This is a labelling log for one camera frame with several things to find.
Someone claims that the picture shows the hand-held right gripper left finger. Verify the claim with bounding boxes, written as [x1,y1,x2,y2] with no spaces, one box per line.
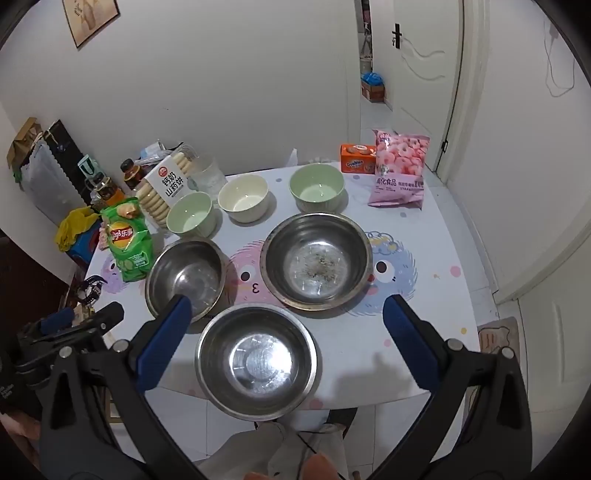
[39,294,208,480]

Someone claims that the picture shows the dark wooden cabinet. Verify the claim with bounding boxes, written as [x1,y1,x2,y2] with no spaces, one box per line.
[0,226,77,333]

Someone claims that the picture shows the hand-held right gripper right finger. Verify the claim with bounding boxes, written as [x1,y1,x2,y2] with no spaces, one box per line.
[369,294,532,480]

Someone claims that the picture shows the clear glass cup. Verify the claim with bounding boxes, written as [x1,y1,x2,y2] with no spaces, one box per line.
[189,154,228,195]

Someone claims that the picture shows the wall poster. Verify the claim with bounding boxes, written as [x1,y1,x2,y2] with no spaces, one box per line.
[62,0,122,48]

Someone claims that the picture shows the green chips bag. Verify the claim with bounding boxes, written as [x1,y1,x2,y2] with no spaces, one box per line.
[100,198,154,283]

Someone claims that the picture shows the yellow cloth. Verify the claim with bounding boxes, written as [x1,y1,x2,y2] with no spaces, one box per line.
[55,207,102,252]

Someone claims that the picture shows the small steel bowl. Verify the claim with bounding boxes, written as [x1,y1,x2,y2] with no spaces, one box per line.
[195,304,318,421]

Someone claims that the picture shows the large steel bowl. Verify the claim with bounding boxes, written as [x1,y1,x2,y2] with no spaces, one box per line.
[259,211,374,311]

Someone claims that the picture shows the orange snack box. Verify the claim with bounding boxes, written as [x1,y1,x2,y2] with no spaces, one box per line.
[340,144,377,175]

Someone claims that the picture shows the green ceramic bowl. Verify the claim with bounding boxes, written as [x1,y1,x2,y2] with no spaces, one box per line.
[289,163,346,214]
[166,191,218,237]

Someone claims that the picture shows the green white carton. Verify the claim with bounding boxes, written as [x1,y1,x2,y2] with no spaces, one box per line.
[76,154,102,178]

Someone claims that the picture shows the pink snack bag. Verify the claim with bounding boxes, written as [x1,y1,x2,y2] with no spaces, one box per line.
[368,129,431,210]

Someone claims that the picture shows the dark drink bottle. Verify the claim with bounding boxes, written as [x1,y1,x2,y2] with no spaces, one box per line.
[120,158,144,191]

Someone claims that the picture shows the clear biscuit box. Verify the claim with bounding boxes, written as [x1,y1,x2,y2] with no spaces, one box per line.
[136,144,199,228]

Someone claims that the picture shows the brown paper bag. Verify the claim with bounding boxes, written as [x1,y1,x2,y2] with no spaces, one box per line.
[7,117,43,169]

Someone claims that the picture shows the orange tea bottle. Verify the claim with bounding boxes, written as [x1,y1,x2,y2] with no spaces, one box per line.
[85,173,126,213]

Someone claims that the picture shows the tissue pack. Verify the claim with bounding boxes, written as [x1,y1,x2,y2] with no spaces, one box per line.
[137,138,167,162]

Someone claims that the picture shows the cream ceramic bowl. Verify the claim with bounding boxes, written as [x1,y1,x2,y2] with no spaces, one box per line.
[217,174,269,224]

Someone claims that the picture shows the black wristwatch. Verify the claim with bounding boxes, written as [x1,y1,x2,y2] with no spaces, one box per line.
[76,274,108,305]

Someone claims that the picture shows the translucent white bag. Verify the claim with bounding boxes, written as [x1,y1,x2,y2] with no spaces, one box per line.
[21,141,86,213]

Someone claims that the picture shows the floor mat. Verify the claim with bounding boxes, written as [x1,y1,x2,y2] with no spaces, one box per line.
[477,316,520,354]

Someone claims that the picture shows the white door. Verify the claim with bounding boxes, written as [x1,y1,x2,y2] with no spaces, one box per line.
[392,0,465,174]

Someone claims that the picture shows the medium steel bowl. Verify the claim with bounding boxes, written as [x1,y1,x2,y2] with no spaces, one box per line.
[144,239,228,324]

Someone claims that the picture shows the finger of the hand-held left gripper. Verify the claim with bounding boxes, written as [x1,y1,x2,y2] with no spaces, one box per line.
[55,302,125,352]
[17,307,77,344]

